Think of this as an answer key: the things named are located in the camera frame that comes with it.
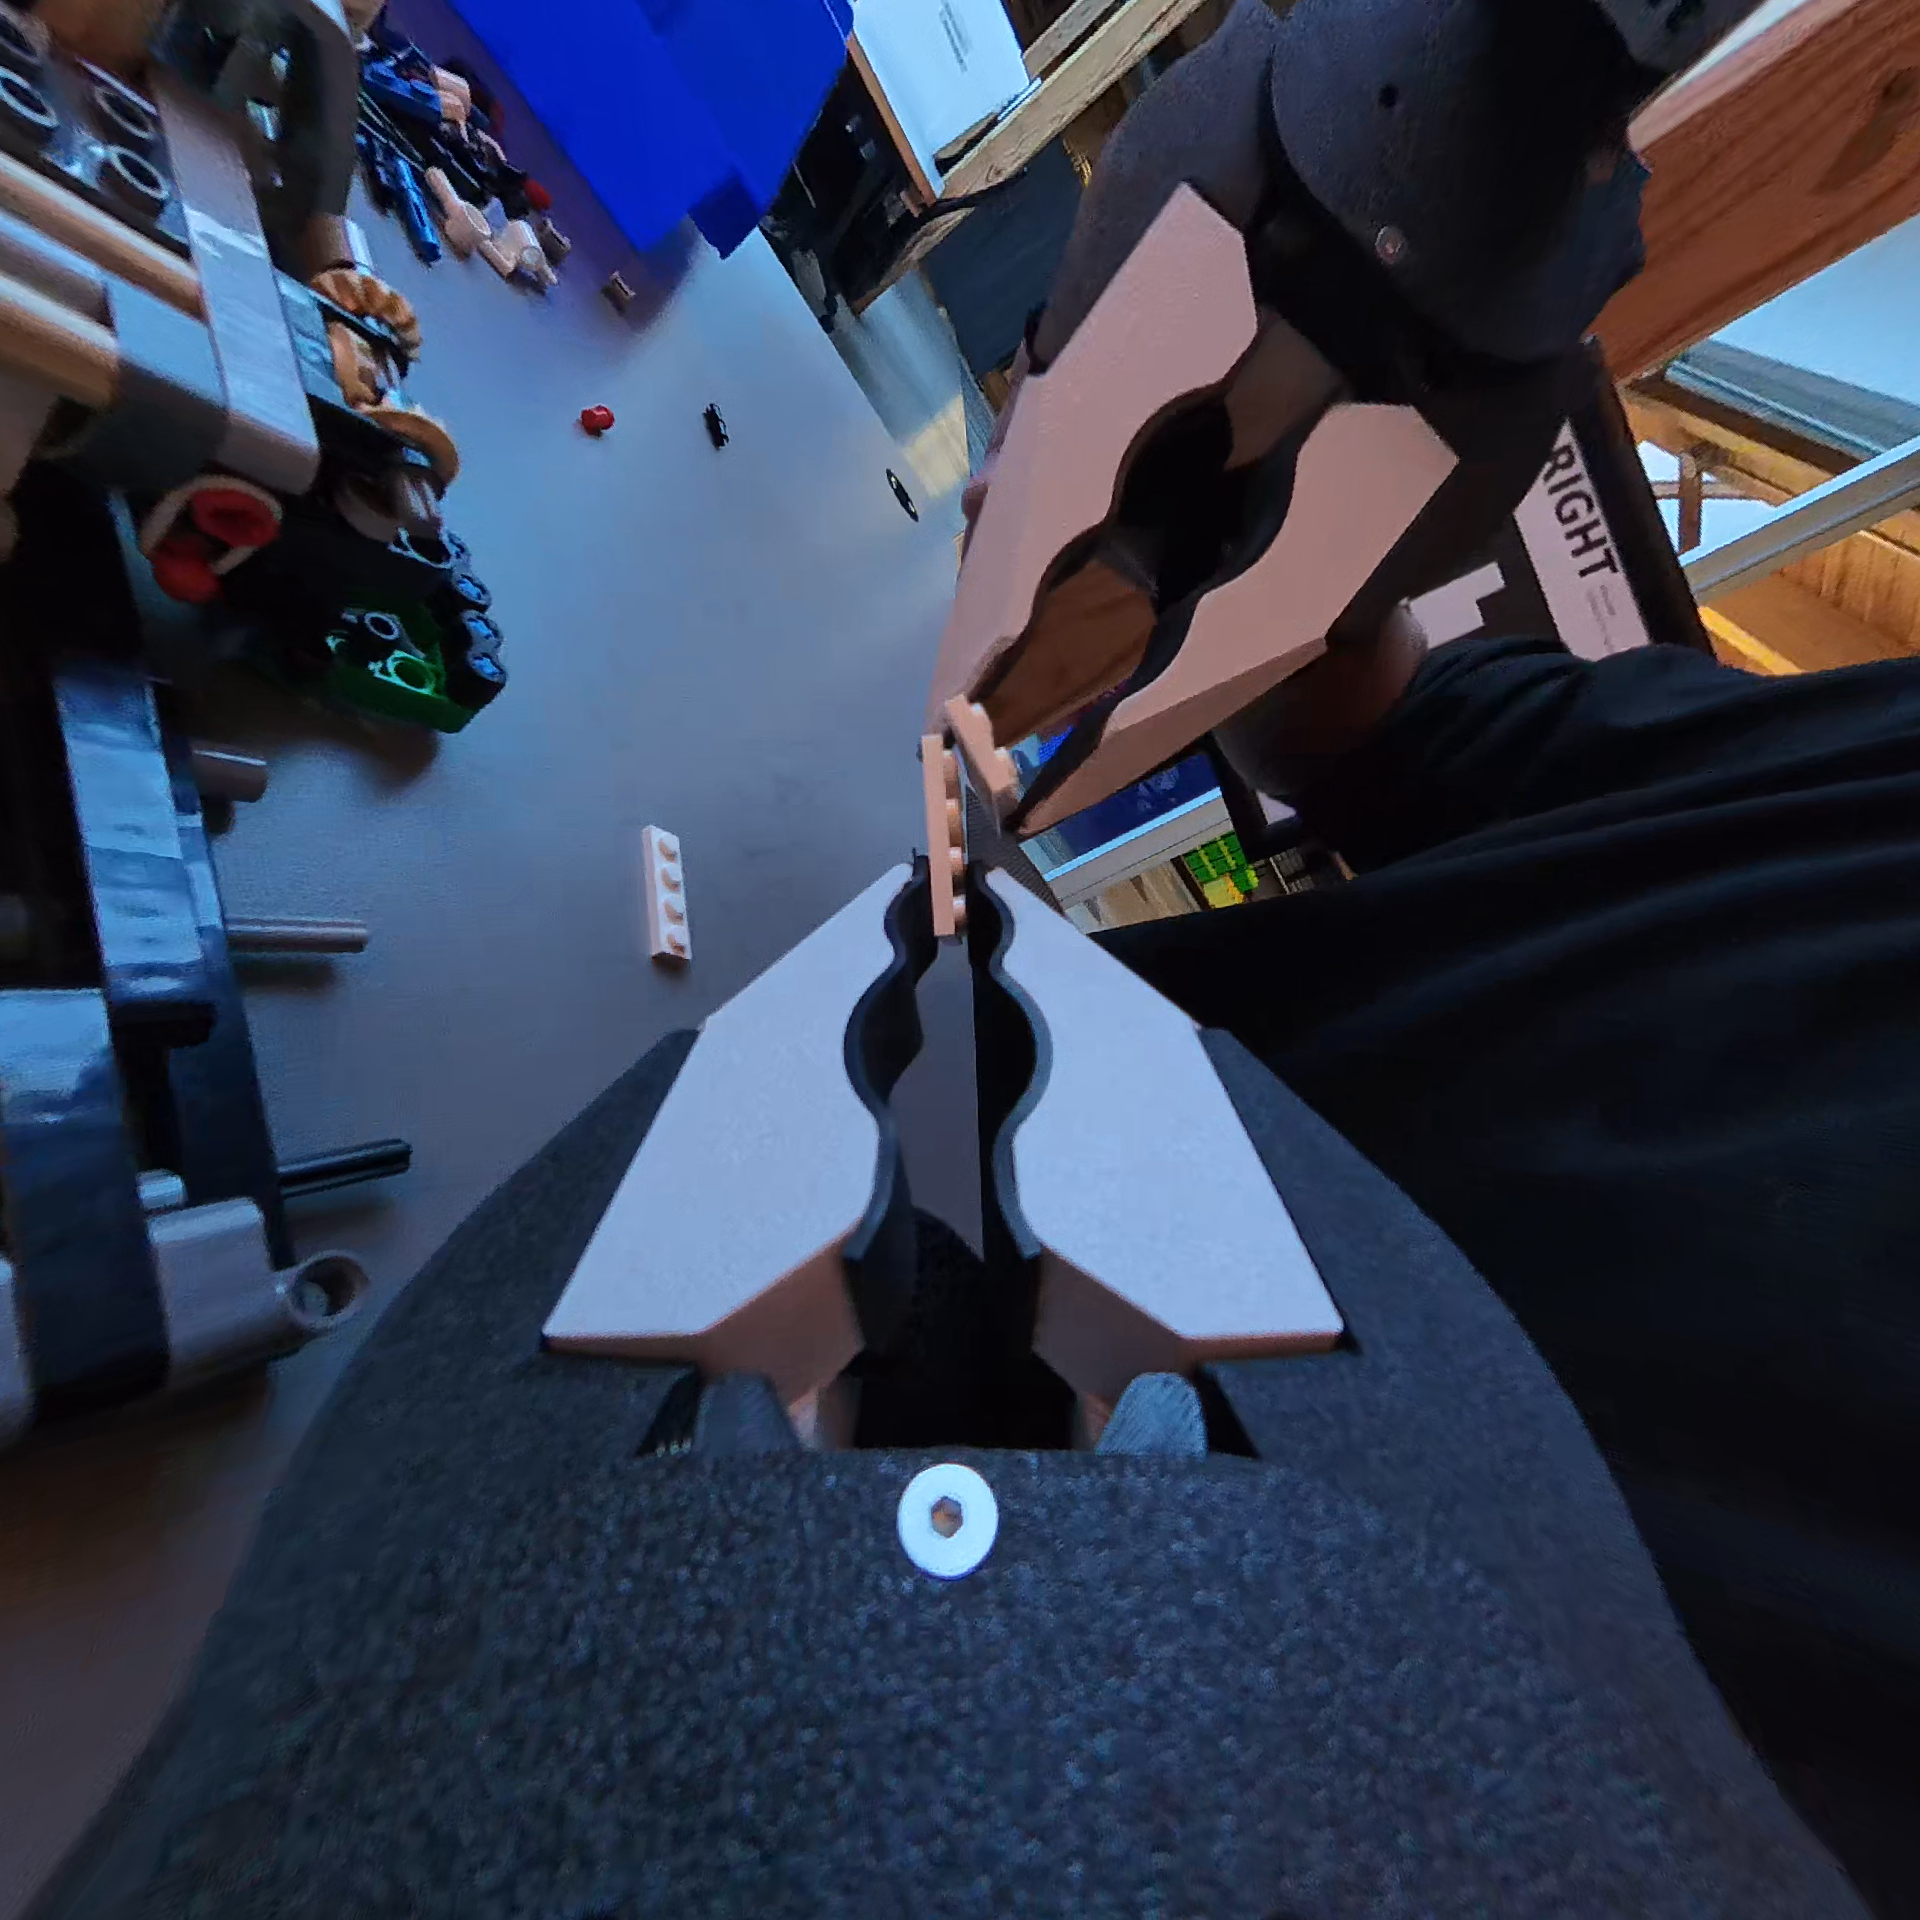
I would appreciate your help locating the person's right hand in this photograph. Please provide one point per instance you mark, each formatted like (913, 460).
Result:
(1320, 721)

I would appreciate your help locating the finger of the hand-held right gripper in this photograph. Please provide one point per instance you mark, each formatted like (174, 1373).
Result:
(1079, 390)
(1320, 554)

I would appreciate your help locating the printed marker placard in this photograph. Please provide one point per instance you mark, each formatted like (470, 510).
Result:
(1590, 554)

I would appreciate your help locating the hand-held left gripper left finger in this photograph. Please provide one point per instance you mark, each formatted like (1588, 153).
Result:
(721, 1185)

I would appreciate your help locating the blue storage bin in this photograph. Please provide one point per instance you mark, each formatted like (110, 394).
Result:
(646, 103)

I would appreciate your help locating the white square lego plate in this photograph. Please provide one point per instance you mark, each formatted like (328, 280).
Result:
(945, 870)

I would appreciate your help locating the pile of small lego pins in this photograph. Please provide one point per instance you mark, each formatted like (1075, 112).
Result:
(406, 196)

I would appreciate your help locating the green and black lego subassembly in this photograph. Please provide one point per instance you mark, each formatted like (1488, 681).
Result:
(390, 674)

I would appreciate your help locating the partly built lego truck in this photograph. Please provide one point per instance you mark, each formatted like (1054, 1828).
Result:
(135, 899)

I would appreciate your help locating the person's right forearm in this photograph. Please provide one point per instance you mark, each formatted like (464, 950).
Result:
(1650, 780)

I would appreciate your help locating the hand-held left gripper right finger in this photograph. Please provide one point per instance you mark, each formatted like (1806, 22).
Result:
(1186, 1185)

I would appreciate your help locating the white narrow lego plate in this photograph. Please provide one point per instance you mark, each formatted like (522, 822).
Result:
(667, 893)

